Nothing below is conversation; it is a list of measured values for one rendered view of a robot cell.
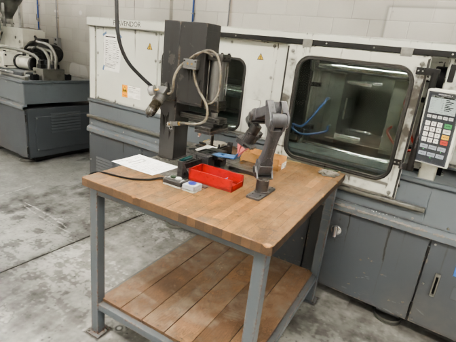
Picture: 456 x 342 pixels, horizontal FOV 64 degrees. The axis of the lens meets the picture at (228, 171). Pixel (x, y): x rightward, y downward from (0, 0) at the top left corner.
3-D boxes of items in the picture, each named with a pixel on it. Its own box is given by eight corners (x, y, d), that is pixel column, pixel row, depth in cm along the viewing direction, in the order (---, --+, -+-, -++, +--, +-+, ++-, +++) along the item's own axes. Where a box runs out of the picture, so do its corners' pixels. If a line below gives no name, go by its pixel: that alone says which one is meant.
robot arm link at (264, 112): (248, 109, 183) (271, 97, 154) (264, 110, 186) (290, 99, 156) (248, 134, 183) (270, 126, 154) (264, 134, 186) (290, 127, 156)
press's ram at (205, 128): (211, 141, 190) (216, 83, 181) (171, 131, 202) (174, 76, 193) (228, 136, 205) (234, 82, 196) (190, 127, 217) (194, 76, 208)
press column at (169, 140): (172, 160, 210) (181, 20, 187) (156, 155, 216) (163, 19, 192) (187, 155, 222) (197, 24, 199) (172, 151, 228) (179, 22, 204)
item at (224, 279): (241, 433, 156) (272, 247, 128) (83, 331, 200) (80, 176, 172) (318, 298, 250) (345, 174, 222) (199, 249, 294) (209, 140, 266)
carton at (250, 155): (277, 173, 212) (279, 160, 209) (239, 163, 223) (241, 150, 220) (285, 168, 222) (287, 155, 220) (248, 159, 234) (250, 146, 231)
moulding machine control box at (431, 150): (407, 162, 190) (427, 87, 178) (413, 155, 209) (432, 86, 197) (447, 172, 181) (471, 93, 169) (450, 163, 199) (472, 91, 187)
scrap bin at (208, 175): (231, 193, 172) (232, 180, 171) (187, 179, 184) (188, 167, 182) (242, 186, 182) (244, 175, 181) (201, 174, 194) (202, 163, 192)
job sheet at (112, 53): (101, 70, 330) (101, 30, 320) (102, 70, 331) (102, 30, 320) (120, 73, 317) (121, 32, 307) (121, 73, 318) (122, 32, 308)
